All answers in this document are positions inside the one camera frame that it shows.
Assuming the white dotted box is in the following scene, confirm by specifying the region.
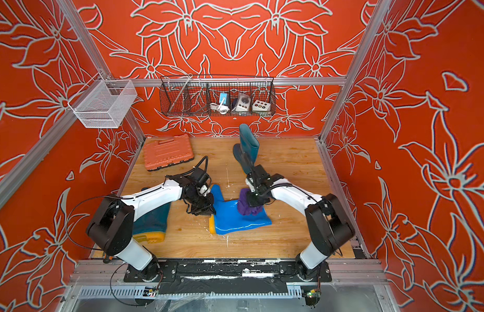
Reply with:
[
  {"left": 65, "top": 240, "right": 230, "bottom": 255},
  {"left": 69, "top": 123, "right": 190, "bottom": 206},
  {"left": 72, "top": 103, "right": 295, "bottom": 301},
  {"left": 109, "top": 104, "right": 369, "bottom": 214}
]
[{"left": 252, "top": 100, "right": 271, "bottom": 113}]

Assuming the black wire wall basket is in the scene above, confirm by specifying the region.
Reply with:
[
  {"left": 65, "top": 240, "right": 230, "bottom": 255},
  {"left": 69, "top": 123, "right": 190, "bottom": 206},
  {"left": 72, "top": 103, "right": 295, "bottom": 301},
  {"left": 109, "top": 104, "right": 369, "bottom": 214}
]
[{"left": 160, "top": 74, "right": 277, "bottom": 117}]

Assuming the blue rubber boot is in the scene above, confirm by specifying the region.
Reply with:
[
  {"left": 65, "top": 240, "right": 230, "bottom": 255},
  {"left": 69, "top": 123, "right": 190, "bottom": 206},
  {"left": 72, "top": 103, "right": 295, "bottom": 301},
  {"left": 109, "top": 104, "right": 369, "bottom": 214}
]
[{"left": 209, "top": 185, "right": 272, "bottom": 235}]

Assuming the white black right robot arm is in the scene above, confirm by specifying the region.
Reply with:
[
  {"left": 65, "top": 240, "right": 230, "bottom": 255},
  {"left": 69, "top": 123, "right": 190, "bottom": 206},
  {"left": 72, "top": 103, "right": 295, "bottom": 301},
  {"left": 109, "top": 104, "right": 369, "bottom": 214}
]
[{"left": 242, "top": 164, "right": 355, "bottom": 270}]

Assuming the purple cloth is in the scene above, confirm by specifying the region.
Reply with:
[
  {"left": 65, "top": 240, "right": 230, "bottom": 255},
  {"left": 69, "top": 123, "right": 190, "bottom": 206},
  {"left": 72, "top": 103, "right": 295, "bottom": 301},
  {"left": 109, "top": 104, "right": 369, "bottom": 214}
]
[{"left": 237, "top": 188, "right": 264, "bottom": 216}]

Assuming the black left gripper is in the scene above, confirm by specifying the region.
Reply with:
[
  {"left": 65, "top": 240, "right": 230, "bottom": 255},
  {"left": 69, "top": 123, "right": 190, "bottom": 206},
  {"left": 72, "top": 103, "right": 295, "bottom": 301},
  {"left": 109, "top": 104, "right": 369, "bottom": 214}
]
[{"left": 186, "top": 189, "right": 218, "bottom": 215}]

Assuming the orange plastic tool case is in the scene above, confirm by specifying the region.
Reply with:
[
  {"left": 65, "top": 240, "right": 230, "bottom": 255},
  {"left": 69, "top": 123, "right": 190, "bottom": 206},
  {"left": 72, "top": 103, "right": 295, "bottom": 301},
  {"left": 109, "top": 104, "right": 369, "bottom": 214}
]
[{"left": 143, "top": 135, "right": 195, "bottom": 171}]

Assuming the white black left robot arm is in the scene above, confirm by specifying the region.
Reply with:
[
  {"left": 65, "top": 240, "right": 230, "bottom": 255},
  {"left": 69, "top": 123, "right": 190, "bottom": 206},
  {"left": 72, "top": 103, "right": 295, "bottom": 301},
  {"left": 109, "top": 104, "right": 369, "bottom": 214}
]
[{"left": 86, "top": 169, "right": 215, "bottom": 272}]

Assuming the dark teal rubber boot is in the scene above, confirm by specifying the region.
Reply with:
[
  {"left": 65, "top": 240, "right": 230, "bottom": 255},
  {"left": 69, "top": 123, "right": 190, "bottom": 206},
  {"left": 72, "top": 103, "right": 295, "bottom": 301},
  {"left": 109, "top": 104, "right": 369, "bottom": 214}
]
[{"left": 133, "top": 202, "right": 171, "bottom": 244}]

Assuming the blue white small box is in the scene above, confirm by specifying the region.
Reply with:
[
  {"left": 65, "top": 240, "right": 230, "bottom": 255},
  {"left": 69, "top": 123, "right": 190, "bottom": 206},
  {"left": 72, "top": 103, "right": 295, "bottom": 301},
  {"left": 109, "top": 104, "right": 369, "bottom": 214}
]
[{"left": 219, "top": 92, "right": 229, "bottom": 109}]

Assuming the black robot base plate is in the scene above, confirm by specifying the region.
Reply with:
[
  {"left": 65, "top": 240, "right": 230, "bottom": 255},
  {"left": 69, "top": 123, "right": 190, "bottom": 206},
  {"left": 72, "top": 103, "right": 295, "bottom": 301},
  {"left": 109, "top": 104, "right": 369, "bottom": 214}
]
[{"left": 124, "top": 258, "right": 333, "bottom": 283}]

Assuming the white wire mesh basket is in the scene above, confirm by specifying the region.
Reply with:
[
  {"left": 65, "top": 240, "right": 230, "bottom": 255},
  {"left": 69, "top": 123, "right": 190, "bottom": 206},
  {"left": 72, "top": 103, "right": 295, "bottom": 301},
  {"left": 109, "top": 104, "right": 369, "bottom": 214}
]
[{"left": 69, "top": 80, "right": 137, "bottom": 129}]

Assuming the white grey round device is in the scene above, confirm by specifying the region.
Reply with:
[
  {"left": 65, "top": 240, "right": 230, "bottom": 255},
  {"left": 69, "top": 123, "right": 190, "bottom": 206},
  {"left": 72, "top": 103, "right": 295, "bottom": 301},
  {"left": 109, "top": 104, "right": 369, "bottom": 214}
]
[{"left": 232, "top": 93, "right": 251, "bottom": 113}]

